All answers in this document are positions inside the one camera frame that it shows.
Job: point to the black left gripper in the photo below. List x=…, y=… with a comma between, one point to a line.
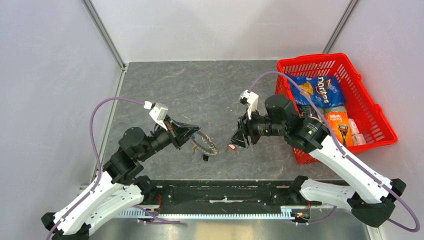
x=181, y=131

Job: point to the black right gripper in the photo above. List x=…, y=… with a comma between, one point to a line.
x=248, y=125

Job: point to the steel disc with keyrings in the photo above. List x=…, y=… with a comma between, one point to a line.
x=203, y=143

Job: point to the red key tag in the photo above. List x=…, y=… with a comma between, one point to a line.
x=233, y=147

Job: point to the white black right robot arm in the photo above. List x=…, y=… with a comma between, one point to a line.
x=369, y=196

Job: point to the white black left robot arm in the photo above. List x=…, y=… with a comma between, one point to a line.
x=118, y=186

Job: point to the blue Doritos chip bag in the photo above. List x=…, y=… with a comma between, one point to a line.
x=324, y=91

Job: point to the orange Gillette razor box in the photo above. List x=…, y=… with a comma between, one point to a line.
x=339, y=123

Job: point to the pink white small packet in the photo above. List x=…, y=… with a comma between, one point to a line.
x=357, y=137

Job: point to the red plastic basket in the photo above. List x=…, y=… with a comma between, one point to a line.
x=368, y=115

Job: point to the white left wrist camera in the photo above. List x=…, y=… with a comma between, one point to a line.
x=158, y=112

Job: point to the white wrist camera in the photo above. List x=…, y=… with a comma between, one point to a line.
x=250, y=100
x=158, y=112

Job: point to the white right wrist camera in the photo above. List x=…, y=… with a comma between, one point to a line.
x=250, y=100

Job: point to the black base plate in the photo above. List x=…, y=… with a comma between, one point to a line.
x=224, y=197

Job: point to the slotted cable duct rail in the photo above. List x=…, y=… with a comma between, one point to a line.
x=136, y=213

